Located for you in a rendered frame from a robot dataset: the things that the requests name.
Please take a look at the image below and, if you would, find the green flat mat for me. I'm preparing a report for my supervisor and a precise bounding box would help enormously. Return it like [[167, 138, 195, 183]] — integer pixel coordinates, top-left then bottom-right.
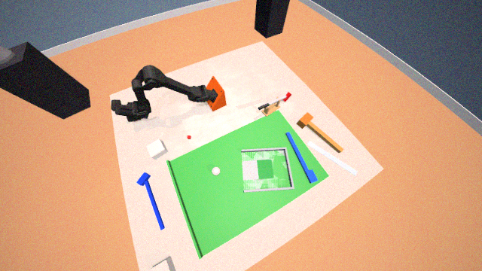
[[170, 110, 330, 256]]

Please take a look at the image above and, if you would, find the red golf putter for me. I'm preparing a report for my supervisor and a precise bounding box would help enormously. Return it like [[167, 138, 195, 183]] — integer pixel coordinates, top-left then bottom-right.
[[258, 92, 291, 110]]

